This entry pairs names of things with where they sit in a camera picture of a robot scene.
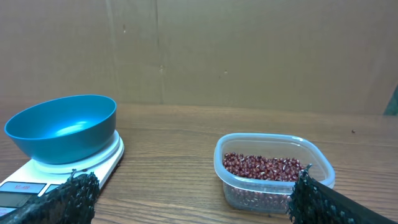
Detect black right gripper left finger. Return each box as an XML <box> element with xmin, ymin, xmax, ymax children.
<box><xmin>1</xmin><ymin>169</ymin><xmax>100</xmax><ymax>224</ymax></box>

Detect white digital kitchen scale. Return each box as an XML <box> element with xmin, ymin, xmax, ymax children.
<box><xmin>1</xmin><ymin>131</ymin><xmax>124</xmax><ymax>217</ymax></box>

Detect blue plastic bowl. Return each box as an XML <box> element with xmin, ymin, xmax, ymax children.
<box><xmin>4</xmin><ymin>95</ymin><xmax>117</xmax><ymax>164</ymax></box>

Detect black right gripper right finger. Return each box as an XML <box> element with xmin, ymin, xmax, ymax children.
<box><xmin>287</xmin><ymin>164</ymin><xmax>395</xmax><ymax>224</ymax></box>

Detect red adzuki beans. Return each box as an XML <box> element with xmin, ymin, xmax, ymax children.
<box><xmin>223</xmin><ymin>152</ymin><xmax>305</xmax><ymax>211</ymax></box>

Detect clear plastic food container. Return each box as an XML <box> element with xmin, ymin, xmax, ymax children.
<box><xmin>213</xmin><ymin>133</ymin><xmax>335</xmax><ymax>213</ymax></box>

